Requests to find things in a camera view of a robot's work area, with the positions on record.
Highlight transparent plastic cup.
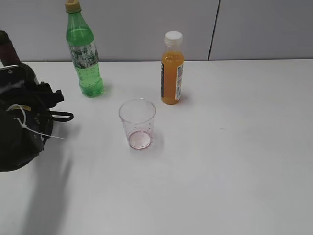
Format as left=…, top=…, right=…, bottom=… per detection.
left=118, top=98, right=156, bottom=150

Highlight orange juice bottle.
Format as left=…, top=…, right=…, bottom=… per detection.
left=161, top=31, right=184, bottom=105

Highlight black cable loop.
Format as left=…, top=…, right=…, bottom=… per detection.
left=50, top=111, right=74, bottom=122

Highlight dark red wine bottle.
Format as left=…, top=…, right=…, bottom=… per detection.
left=0, top=30, right=40, bottom=86

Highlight green soda bottle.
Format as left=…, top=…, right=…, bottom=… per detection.
left=65, top=0, right=104, bottom=97

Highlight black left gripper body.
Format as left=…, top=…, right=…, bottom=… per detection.
left=0, top=83, right=55, bottom=173

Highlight white zip tie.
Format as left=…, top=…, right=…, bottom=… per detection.
left=6, top=104, right=66, bottom=140

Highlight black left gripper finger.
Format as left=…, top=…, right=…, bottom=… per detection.
left=36, top=82, right=64, bottom=108

